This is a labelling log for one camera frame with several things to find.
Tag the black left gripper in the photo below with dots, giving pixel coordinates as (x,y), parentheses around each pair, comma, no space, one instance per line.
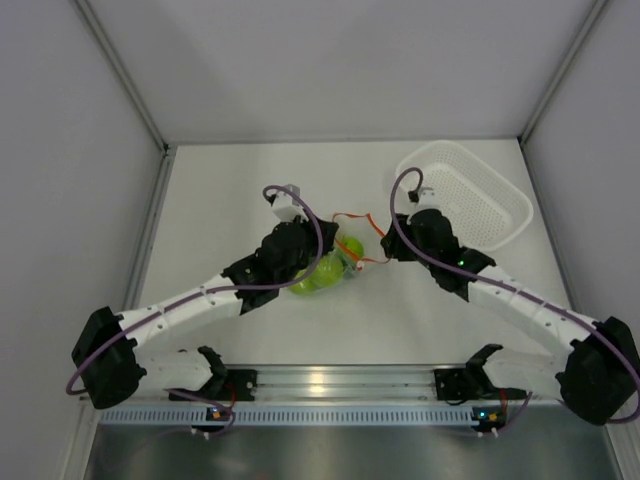
(329,230)

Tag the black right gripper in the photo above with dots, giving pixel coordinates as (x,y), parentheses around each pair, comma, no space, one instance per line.
(394,246)

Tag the light green fake apple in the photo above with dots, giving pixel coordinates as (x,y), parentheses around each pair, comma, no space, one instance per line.
(352,247)
(327,273)

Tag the clear zip bag orange seal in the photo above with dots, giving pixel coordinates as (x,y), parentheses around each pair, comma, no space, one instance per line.
(369,233)

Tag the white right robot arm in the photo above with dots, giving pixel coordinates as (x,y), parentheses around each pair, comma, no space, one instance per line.
(591,366)

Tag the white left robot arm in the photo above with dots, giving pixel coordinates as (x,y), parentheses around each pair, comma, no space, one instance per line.
(120,355)

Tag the yellow-green fake starfruit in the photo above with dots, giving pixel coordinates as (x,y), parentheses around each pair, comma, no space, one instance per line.
(304,284)

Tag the white perforated plastic basket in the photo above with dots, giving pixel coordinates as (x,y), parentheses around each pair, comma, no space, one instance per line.
(485,209)

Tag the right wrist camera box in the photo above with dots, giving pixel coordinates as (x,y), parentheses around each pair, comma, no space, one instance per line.
(424,198)

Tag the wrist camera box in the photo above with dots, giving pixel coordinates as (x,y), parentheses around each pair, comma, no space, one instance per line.
(286,208)
(424,198)

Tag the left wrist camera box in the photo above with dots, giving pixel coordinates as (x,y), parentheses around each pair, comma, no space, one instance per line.
(286,208)

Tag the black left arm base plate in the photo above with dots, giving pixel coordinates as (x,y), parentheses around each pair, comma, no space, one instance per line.
(236,385)

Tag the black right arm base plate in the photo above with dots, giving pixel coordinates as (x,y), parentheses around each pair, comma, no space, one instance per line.
(456,386)

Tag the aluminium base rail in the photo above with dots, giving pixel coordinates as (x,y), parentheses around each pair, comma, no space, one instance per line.
(302,383)

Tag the white slotted cable duct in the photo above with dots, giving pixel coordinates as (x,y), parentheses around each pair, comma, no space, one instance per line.
(298,415)

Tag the aluminium frame rail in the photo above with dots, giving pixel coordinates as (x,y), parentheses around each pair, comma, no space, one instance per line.
(107,48)

